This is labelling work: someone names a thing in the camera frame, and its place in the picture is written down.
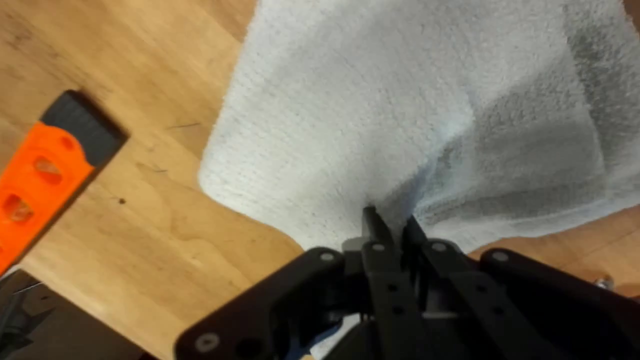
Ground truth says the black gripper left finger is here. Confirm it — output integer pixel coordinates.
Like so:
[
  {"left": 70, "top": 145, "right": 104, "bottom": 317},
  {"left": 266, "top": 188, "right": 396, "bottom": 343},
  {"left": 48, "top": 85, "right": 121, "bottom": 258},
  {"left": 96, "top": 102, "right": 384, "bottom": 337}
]
[{"left": 363, "top": 206, "right": 429, "bottom": 360}]

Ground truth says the white towel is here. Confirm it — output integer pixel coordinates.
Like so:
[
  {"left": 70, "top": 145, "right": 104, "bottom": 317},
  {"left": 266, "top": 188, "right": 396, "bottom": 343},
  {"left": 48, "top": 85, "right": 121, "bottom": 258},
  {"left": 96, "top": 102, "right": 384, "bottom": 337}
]
[{"left": 199, "top": 0, "right": 640, "bottom": 250}]

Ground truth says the orange black tool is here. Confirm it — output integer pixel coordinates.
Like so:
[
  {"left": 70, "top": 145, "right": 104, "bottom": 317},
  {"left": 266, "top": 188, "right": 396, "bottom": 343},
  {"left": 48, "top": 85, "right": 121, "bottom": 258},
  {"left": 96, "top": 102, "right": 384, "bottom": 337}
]
[{"left": 0, "top": 90, "right": 126, "bottom": 274}]

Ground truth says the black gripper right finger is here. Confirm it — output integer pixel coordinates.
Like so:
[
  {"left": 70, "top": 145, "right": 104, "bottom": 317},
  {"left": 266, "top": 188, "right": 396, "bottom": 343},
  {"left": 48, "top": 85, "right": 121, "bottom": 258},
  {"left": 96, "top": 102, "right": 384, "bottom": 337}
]
[{"left": 403, "top": 218, "right": 571, "bottom": 360}]

